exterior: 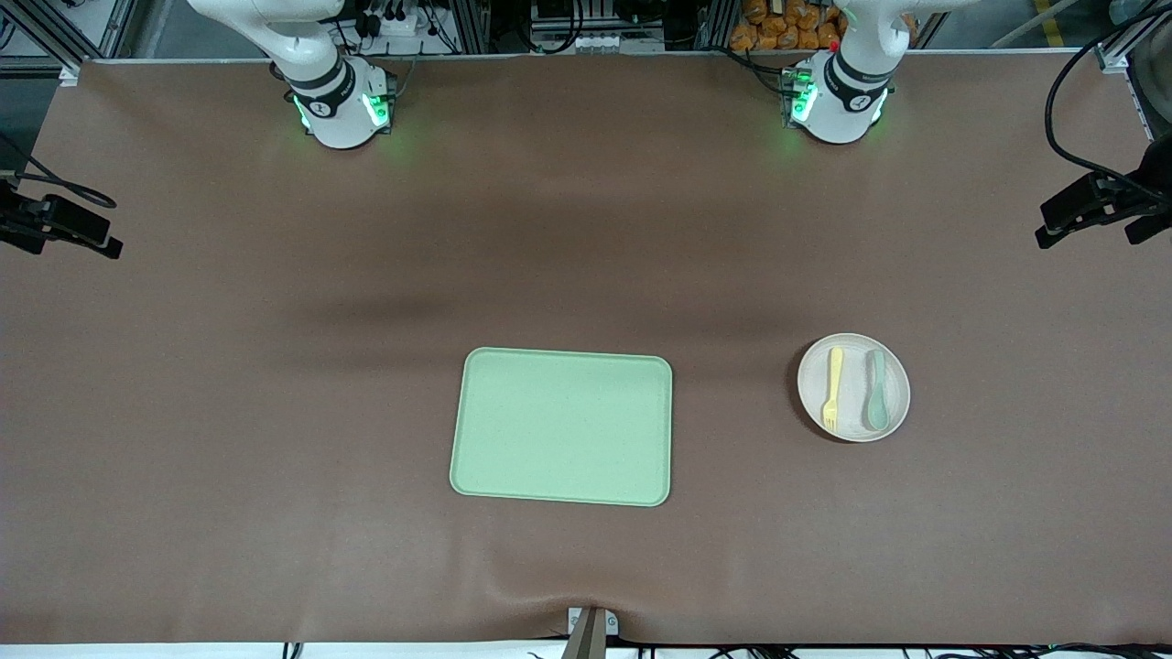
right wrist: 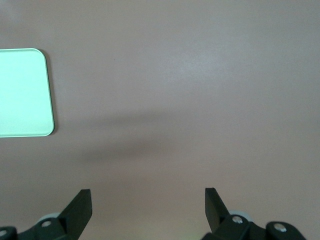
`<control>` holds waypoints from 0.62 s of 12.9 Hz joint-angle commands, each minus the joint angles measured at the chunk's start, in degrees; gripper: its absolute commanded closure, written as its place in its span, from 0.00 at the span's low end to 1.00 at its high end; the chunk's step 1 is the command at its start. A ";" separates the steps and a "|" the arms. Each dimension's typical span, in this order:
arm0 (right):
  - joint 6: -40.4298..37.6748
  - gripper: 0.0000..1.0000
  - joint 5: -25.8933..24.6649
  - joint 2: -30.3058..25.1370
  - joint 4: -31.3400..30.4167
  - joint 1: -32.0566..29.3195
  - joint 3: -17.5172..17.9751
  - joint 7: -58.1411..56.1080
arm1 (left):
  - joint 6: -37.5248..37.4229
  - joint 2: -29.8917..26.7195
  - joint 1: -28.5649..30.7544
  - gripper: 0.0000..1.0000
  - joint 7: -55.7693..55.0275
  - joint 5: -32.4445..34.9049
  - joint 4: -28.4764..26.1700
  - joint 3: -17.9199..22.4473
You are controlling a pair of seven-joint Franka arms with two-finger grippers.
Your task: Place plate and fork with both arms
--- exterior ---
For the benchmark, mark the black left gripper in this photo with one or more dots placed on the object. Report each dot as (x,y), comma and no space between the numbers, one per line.
(1128,196)

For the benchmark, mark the grey metal camera mount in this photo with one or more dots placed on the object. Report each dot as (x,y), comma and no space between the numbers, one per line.
(591,636)

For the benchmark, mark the white terminal block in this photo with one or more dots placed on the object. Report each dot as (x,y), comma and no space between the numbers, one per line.
(577,41)

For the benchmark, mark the round beige plate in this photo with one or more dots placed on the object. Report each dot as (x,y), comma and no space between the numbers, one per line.
(853,389)

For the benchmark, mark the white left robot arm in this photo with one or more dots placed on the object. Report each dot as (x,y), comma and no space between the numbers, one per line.
(838,114)

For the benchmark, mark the orange snack packets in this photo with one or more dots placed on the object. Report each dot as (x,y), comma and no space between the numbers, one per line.
(778,27)

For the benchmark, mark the aluminium frame post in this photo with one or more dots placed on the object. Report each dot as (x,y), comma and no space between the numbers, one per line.
(1131,41)
(50,46)

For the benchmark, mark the teal green plastic spoon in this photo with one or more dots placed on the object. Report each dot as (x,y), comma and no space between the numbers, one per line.
(877,416)

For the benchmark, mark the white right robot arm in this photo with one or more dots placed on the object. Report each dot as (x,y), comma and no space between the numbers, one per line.
(339,124)

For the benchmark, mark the light green rectangular tray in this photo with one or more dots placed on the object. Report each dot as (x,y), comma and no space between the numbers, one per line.
(560,426)

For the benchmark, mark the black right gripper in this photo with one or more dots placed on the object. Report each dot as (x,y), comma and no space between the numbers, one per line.
(20,222)

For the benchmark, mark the yellow plastic fork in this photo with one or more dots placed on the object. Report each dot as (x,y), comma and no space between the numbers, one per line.
(835,366)

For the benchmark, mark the white power strip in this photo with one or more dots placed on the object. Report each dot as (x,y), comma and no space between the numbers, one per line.
(403,26)

